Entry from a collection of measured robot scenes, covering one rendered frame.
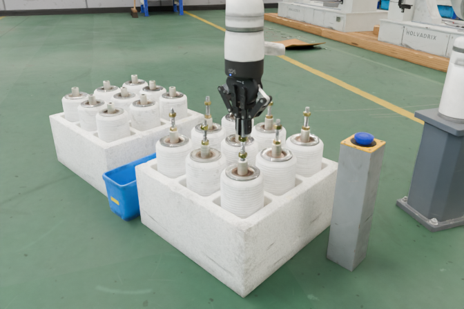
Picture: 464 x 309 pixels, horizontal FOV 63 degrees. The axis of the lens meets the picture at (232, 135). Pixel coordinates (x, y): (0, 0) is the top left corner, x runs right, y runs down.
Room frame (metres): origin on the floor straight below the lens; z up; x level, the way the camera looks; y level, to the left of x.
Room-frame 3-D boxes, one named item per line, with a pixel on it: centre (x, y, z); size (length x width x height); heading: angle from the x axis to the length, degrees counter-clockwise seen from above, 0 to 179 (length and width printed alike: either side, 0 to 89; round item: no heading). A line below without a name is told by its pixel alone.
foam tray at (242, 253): (0.89, -0.02, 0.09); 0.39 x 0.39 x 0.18; 46
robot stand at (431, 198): (0.93, -0.59, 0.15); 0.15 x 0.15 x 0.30; 18
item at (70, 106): (1.26, 0.54, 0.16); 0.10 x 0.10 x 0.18
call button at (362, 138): (0.74, -0.28, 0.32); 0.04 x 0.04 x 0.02
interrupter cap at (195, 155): (0.80, 0.06, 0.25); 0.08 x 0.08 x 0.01
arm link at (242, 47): (0.73, -0.04, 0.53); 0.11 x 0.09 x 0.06; 136
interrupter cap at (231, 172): (0.72, -0.02, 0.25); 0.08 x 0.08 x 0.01
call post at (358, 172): (0.74, -0.28, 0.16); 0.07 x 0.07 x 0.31; 46
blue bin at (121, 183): (1.02, 0.23, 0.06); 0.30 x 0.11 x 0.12; 137
